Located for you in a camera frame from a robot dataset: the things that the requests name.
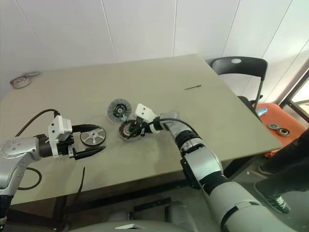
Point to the thin dark rod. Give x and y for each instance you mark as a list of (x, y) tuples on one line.
[(193, 87)]

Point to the black folding chair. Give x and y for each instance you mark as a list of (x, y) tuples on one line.
[(239, 66)]

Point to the silver spoked rotor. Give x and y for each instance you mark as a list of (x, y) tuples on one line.
[(93, 137)]

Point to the dark metal table frame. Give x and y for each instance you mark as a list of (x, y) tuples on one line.
[(120, 191)]

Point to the grey robot torso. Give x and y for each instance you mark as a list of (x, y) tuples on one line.
[(149, 226)]

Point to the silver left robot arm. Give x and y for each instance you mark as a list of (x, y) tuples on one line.
[(17, 147)]

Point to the dark window frame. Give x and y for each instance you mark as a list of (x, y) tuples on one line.
[(293, 89)]

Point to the large dark metal bearing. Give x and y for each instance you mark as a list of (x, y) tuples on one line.
[(284, 131)]

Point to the black flat bar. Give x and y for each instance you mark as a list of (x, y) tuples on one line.
[(152, 205)]

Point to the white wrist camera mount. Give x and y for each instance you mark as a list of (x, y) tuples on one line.
[(56, 126), (144, 111)]

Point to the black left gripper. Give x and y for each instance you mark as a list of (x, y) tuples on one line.
[(65, 147)]

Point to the small metal bearing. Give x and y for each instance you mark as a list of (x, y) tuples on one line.
[(273, 126)]

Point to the grey round motor lid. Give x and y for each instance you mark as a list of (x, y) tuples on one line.
[(119, 108)]

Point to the black motor housing with windings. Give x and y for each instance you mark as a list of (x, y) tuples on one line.
[(125, 131)]

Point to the small blue bottle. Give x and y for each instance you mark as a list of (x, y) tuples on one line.
[(262, 111)]

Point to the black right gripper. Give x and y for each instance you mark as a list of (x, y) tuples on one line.
[(141, 125)]

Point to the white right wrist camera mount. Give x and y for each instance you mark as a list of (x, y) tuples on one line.
[(144, 111)]

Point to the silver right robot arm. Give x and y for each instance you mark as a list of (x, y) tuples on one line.
[(207, 164)]

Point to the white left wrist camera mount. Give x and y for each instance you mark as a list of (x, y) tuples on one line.
[(56, 126)]

